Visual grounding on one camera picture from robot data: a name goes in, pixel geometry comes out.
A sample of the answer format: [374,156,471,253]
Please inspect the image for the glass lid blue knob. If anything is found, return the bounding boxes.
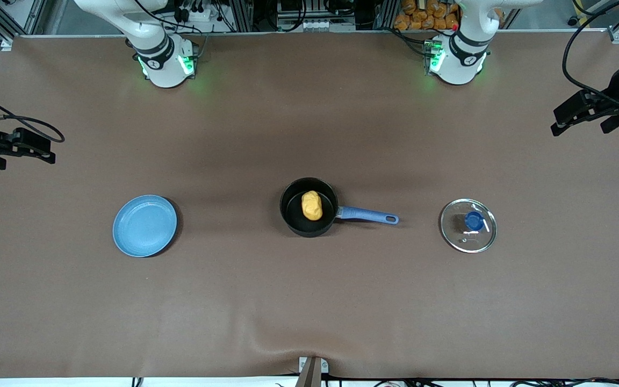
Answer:
[439,198,498,254]

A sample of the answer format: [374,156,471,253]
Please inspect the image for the yellow potato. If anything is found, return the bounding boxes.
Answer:
[301,190,323,221]

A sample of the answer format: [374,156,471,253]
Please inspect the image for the blue plate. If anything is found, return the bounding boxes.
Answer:
[112,195,178,258]

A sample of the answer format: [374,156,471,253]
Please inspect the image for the bag of orange items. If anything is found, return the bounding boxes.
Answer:
[394,0,460,31]

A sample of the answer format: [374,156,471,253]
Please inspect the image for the white power strip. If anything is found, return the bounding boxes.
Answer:
[277,19,337,32]

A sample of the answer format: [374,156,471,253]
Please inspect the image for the brown table mat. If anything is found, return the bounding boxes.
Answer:
[0,30,619,380]

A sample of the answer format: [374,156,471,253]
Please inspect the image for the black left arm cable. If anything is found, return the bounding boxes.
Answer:
[562,0,619,105]

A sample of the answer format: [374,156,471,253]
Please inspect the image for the black pot blue handle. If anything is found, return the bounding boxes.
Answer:
[280,177,399,238]

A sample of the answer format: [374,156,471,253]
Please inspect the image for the metal clamp bracket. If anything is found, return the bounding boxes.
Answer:
[298,356,329,387]

